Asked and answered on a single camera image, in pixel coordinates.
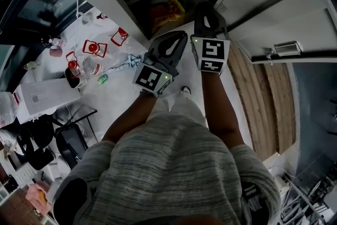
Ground person's grey striped shirt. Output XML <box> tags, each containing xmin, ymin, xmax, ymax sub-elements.
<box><xmin>52</xmin><ymin>113</ymin><xmax>281</xmax><ymax>225</ymax></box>

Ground person's white shoe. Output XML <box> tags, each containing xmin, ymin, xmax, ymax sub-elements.
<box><xmin>180</xmin><ymin>86</ymin><xmax>192</xmax><ymax>100</ymax></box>

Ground clear plastic bag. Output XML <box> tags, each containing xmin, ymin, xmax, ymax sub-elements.
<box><xmin>0</xmin><ymin>92</ymin><xmax>18</xmax><ymax>127</ymax></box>

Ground person's left forearm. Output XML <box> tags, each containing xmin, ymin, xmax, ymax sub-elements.
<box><xmin>102</xmin><ymin>91</ymin><xmax>156</xmax><ymax>144</ymax></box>

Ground light blue fabric strap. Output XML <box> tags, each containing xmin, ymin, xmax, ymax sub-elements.
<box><xmin>109</xmin><ymin>53</ymin><xmax>144</xmax><ymax>74</ymax></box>

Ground pink cloth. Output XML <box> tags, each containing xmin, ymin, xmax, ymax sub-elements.
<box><xmin>25</xmin><ymin>183</ymin><xmax>51</xmax><ymax>216</ymax></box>

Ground black metal frame chair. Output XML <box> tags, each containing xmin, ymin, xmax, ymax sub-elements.
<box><xmin>51</xmin><ymin>109</ymin><xmax>98</xmax><ymax>169</ymax></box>

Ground small white bin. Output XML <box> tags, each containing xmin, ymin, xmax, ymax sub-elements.
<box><xmin>64</xmin><ymin>67</ymin><xmax>87</xmax><ymax>89</ymax></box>

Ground white cardboard box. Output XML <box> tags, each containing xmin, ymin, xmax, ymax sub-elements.
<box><xmin>13</xmin><ymin>79</ymin><xmax>81</xmax><ymax>124</ymax></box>

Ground white hanging cord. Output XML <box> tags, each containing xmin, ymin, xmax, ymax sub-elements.
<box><xmin>75</xmin><ymin>0</ymin><xmax>93</xmax><ymax>26</ymax></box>

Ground black bag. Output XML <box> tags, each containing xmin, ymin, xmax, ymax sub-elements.
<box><xmin>17</xmin><ymin>118</ymin><xmax>55</xmax><ymax>171</ymax></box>

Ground clear bottle red label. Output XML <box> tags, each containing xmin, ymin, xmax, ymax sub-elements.
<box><xmin>78</xmin><ymin>56</ymin><xmax>105</xmax><ymax>77</ymax></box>

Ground clear green bottle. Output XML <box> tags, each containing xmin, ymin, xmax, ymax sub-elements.
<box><xmin>23</xmin><ymin>60</ymin><xmax>40</xmax><ymax>71</ymax></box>

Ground small white bottle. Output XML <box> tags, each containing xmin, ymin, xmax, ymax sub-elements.
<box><xmin>48</xmin><ymin>37</ymin><xmax>66</xmax><ymax>47</ymax></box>

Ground yellow snack packet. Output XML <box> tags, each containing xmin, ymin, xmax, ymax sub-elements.
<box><xmin>150</xmin><ymin>0</ymin><xmax>186</xmax><ymax>34</ymax></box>

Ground pink round container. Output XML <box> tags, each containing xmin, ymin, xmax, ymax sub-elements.
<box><xmin>49</xmin><ymin>46</ymin><xmax>63</xmax><ymax>57</ymax></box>

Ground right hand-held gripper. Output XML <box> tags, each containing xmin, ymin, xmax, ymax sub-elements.
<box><xmin>190</xmin><ymin>1</ymin><xmax>232</xmax><ymax>75</ymax></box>

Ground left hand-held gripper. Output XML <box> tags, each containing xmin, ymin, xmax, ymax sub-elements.
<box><xmin>132</xmin><ymin>30</ymin><xmax>189</xmax><ymax>99</ymax></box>

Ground dark glass window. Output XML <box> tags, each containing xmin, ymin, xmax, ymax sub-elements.
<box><xmin>0</xmin><ymin>0</ymin><xmax>87</xmax><ymax>48</ymax></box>

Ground person's light shorts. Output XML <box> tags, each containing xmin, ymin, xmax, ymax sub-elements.
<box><xmin>146</xmin><ymin>96</ymin><xmax>207</xmax><ymax>130</ymax></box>

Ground metal shelf rack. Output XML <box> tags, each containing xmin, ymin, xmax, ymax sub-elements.
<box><xmin>271</xmin><ymin>160</ymin><xmax>337</xmax><ymax>225</ymax></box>

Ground person's right forearm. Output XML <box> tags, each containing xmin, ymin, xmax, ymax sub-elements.
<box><xmin>201</xmin><ymin>71</ymin><xmax>245</xmax><ymax>148</ymax></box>

